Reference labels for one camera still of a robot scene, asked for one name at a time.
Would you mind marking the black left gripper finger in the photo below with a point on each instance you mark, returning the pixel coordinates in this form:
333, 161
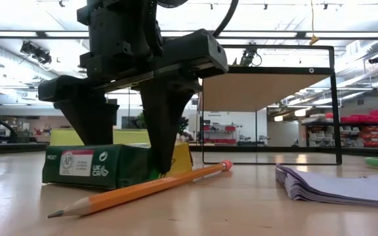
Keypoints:
164, 131
90, 124

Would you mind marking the green yellow crayon box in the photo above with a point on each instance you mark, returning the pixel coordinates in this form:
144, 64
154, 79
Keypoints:
117, 167

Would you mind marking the orange pencil pink eraser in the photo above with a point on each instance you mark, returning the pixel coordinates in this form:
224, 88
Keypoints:
126, 194

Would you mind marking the purple notepad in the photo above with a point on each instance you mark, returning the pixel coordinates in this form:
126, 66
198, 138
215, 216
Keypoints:
340, 188

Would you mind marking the person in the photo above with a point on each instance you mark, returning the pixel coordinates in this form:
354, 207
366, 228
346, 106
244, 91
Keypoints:
185, 135

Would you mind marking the green leafy plant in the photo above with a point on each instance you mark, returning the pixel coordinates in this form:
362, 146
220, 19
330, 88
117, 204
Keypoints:
140, 121

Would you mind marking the white shelf red bins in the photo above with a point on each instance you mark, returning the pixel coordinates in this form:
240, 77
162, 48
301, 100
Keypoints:
230, 128

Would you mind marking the potted succulent plant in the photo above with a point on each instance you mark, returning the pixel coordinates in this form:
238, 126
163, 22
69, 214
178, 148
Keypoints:
236, 62

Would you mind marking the yellow hanging connector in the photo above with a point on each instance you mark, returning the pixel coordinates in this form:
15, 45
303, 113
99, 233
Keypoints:
313, 40

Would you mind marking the rack with red bins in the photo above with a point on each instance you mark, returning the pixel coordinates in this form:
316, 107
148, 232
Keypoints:
372, 128

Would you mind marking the black ceiling camera cluster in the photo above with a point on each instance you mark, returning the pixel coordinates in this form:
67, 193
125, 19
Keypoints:
38, 54

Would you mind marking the wooden shelf black metal frame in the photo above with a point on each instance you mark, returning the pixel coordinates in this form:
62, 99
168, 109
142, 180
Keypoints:
258, 91

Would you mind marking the black overhead frame bar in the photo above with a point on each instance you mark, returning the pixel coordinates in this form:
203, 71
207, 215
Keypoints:
307, 34

